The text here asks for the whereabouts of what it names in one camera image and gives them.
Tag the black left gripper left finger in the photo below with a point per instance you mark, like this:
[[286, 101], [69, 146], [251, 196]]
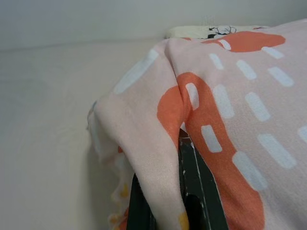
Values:
[[139, 210]]

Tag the pink pillow with orange blobs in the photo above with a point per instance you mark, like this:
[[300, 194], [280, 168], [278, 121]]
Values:
[[239, 95]]

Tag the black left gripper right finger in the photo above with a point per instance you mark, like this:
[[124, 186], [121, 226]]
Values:
[[199, 191]]

